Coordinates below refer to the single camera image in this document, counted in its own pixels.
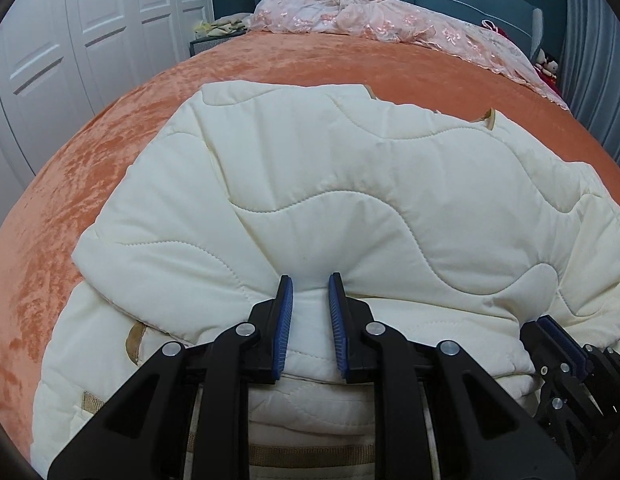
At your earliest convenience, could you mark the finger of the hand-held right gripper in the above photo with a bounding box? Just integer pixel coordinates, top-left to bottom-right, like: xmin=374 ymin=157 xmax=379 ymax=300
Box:
xmin=537 ymin=316 xmax=620 ymax=441
xmin=520 ymin=321 xmax=618 ymax=461

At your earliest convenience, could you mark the red and white plush doll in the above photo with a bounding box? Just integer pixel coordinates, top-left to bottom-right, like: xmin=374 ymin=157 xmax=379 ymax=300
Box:
xmin=534 ymin=49 xmax=561 ymax=92

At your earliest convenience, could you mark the white panelled wardrobe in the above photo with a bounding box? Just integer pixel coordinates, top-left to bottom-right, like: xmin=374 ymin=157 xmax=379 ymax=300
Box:
xmin=0 ymin=0 xmax=215 ymax=211

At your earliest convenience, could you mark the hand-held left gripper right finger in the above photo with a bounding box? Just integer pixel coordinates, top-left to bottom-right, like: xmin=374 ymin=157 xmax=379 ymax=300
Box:
xmin=328 ymin=272 xmax=575 ymax=480

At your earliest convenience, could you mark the pink lace blanket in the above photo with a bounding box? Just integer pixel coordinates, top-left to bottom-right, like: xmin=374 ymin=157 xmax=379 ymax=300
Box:
xmin=245 ymin=0 xmax=570 ymax=110

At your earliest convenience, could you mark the cream quilted blanket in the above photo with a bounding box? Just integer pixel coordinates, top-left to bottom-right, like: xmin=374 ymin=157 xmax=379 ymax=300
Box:
xmin=30 ymin=81 xmax=620 ymax=480

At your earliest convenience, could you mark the grey pleated curtain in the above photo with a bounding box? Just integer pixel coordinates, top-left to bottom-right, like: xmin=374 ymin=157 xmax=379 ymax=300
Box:
xmin=560 ymin=0 xmax=620 ymax=161

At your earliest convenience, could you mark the orange velvet bedspread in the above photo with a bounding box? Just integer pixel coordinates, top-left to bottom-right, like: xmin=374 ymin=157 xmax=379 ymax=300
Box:
xmin=0 ymin=27 xmax=620 ymax=461

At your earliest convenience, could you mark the dark nightstand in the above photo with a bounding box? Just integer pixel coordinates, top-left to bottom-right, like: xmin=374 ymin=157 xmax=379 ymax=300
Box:
xmin=190 ymin=35 xmax=221 ymax=57

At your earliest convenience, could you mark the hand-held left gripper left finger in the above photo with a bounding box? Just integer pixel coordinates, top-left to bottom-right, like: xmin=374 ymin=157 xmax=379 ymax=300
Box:
xmin=47 ymin=274 xmax=295 ymax=480

